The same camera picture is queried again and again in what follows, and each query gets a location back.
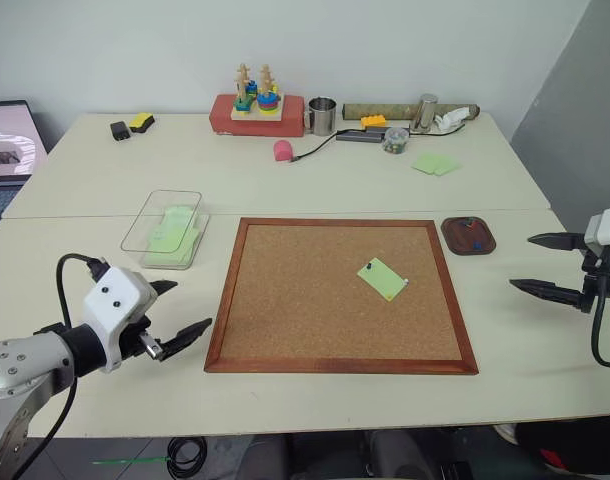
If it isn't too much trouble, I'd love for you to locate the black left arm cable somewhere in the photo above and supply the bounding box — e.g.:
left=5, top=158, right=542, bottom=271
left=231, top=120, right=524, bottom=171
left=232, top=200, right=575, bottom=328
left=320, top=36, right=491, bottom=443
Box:
left=9, top=253, right=111, bottom=480

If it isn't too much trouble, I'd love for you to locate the white crumpled cloth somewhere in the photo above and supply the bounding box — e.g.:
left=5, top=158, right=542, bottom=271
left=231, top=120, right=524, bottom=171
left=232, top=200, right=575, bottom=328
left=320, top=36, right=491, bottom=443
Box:
left=431, top=109, right=471, bottom=135

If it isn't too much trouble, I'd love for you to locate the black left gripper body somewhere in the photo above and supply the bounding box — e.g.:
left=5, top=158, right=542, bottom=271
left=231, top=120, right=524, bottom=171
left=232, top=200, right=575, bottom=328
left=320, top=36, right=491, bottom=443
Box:
left=116, top=286, right=166, bottom=363

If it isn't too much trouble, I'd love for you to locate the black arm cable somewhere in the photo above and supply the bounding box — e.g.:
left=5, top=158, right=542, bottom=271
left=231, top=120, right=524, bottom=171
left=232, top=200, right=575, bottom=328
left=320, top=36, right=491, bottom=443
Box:
left=590, top=249, right=610, bottom=369
left=9, top=253, right=111, bottom=480

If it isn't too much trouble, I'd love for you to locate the yellow black sponge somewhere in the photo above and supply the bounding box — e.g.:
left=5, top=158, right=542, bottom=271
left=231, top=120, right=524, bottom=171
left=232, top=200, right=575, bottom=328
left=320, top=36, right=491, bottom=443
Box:
left=128, top=111, right=157, bottom=135

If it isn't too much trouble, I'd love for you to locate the wood framed cork board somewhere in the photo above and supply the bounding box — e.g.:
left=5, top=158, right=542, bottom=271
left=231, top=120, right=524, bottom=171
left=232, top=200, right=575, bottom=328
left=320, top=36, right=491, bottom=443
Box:
left=203, top=217, right=480, bottom=376

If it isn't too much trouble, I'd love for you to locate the steel tumbler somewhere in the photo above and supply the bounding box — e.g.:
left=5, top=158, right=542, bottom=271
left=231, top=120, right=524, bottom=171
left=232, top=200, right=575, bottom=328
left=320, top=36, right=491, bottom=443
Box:
left=409, top=92, right=440, bottom=134

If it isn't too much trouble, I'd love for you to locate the dark grey usb hub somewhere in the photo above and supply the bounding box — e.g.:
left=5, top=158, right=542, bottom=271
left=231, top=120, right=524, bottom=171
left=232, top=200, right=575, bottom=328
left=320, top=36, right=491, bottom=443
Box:
left=335, top=125, right=390, bottom=145

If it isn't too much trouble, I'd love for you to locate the pink rounded object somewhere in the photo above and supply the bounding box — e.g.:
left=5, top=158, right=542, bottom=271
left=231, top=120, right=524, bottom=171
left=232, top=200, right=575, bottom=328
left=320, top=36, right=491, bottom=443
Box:
left=272, top=139, right=297, bottom=163

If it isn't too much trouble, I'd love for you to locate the brown wooden pin tray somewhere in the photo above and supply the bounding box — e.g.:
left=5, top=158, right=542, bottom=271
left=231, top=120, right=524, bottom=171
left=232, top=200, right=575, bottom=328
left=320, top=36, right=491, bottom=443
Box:
left=439, top=215, right=498, bottom=258

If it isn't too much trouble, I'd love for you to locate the green paper note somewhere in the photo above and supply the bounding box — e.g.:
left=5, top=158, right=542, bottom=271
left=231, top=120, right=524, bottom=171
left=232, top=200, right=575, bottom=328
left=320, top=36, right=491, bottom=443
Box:
left=410, top=152, right=449, bottom=177
left=432, top=156, right=463, bottom=178
left=356, top=257, right=407, bottom=303

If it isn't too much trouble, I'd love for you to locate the clear plastic box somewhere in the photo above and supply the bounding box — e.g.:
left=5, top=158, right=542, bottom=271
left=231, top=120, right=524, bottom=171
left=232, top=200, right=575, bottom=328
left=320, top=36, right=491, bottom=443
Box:
left=119, top=189, right=212, bottom=272

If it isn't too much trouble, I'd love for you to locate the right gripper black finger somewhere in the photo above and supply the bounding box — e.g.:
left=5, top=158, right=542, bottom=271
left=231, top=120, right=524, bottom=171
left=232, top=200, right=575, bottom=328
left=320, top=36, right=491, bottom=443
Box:
left=508, top=277, right=594, bottom=315
left=527, top=231, right=589, bottom=255

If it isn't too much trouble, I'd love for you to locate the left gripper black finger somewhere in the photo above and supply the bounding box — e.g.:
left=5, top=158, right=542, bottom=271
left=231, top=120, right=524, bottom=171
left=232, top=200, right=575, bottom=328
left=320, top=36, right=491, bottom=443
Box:
left=157, top=317, right=214, bottom=361
left=148, top=279, right=180, bottom=298

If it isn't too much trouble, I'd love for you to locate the green note stack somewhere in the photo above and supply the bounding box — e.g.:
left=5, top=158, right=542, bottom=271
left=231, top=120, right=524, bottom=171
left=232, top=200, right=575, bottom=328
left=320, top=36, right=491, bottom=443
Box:
left=141, top=204, right=210, bottom=268

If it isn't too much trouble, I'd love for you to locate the steel mug with handle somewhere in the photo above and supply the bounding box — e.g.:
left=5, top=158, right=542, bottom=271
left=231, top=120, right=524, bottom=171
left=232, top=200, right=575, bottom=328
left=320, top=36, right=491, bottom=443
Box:
left=302, top=96, right=338, bottom=137

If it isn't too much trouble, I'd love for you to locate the black red object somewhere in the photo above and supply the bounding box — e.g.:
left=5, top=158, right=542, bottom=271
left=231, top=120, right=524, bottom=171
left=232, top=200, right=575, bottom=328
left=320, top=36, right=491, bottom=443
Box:
left=513, top=421, right=610, bottom=474

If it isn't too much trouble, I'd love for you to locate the black hub cable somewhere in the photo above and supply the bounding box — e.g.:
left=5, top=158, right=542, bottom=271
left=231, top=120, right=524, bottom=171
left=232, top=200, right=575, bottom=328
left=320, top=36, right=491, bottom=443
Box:
left=290, top=133, right=339, bottom=163

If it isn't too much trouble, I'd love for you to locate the grey laptop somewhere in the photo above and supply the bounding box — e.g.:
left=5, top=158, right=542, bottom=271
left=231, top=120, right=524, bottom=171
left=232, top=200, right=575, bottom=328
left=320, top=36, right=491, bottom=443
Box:
left=0, top=99, right=51, bottom=232

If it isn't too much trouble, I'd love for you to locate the wooden ring stacking toy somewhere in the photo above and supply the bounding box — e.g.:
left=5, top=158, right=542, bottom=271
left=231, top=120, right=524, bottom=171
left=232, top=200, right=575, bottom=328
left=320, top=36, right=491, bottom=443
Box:
left=229, top=62, right=285, bottom=122

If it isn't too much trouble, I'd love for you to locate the coiled black cable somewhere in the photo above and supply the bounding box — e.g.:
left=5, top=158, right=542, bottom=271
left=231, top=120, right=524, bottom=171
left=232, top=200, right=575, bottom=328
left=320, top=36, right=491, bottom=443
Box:
left=166, top=435, right=208, bottom=477

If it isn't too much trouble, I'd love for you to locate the clear jar of pins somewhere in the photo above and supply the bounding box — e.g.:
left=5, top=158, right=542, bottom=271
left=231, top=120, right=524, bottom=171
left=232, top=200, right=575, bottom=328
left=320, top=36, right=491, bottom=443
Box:
left=381, top=126, right=411, bottom=156

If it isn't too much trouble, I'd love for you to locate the red rectangular box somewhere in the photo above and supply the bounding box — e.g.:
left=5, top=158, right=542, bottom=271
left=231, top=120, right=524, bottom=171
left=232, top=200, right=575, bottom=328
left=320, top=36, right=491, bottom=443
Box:
left=208, top=93, right=307, bottom=139

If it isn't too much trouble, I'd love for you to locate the long brown green roll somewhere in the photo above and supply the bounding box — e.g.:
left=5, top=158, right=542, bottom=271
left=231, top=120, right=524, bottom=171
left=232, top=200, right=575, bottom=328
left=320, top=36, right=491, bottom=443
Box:
left=341, top=102, right=482, bottom=123

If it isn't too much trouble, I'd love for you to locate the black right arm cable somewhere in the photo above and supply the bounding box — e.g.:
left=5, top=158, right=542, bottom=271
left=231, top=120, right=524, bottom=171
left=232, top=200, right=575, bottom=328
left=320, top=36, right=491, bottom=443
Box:
left=590, top=249, right=610, bottom=369

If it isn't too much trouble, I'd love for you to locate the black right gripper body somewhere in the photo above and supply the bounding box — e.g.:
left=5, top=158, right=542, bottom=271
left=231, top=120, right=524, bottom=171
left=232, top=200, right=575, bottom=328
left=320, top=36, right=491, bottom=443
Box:
left=579, top=243, right=610, bottom=315

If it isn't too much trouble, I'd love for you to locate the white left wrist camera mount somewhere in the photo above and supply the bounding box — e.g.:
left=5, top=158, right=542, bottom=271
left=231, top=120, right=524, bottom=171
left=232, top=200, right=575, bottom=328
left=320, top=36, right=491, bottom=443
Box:
left=82, top=266, right=159, bottom=374

